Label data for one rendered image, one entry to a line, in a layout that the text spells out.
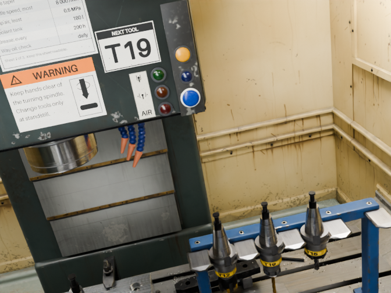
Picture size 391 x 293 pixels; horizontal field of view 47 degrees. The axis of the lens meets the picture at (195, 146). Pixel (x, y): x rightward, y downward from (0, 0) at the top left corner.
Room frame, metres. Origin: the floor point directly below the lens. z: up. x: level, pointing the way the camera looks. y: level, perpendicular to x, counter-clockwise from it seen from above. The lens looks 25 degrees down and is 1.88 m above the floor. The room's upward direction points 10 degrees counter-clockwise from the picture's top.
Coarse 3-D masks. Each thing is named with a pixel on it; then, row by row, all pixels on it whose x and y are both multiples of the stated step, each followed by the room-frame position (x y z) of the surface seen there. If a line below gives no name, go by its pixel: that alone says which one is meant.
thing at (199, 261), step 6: (192, 252) 0.86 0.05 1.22; (198, 252) 0.85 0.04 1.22; (204, 252) 0.85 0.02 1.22; (192, 258) 0.83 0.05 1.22; (198, 258) 0.83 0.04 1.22; (204, 258) 0.83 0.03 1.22; (192, 264) 0.81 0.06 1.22; (198, 264) 0.81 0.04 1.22; (204, 264) 0.81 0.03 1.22; (210, 264) 0.80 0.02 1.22; (192, 270) 0.80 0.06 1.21; (198, 270) 0.79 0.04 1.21; (204, 270) 0.79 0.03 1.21
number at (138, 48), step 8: (120, 40) 0.76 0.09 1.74; (128, 40) 0.77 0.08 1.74; (136, 40) 0.77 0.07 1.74; (144, 40) 0.77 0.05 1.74; (128, 48) 0.76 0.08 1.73; (136, 48) 0.77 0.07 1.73; (144, 48) 0.77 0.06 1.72; (152, 48) 0.77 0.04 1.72; (128, 56) 0.76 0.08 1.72; (136, 56) 0.77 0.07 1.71; (144, 56) 0.77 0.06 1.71; (152, 56) 0.77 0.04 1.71
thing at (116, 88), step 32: (96, 0) 0.76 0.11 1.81; (128, 0) 0.77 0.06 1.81; (160, 0) 0.77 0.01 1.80; (160, 32) 0.77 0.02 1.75; (192, 32) 0.78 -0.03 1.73; (96, 64) 0.76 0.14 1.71; (160, 64) 0.77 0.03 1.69; (0, 96) 0.75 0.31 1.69; (128, 96) 0.77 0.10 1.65; (0, 128) 0.75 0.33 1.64; (64, 128) 0.76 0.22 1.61; (96, 128) 0.76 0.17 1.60
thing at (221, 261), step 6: (234, 246) 0.84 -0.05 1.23; (210, 252) 0.83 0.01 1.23; (234, 252) 0.82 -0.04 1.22; (210, 258) 0.82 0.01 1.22; (216, 258) 0.81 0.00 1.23; (222, 258) 0.80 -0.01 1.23; (228, 258) 0.81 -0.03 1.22; (234, 258) 0.82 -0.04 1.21; (216, 264) 0.81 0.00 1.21; (222, 264) 0.80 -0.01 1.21; (228, 264) 0.81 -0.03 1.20; (234, 264) 0.81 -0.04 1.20
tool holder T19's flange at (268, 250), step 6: (258, 240) 0.84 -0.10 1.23; (282, 240) 0.83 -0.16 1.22; (258, 246) 0.82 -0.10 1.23; (264, 246) 0.82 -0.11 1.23; (270, 246) 0.81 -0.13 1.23; (276, 246) 0.82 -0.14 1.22; (282, 246) 0.83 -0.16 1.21; (264, 252) 0.82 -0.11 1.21; (270, 252) 0.81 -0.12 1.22; (276, 252) 0.82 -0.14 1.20
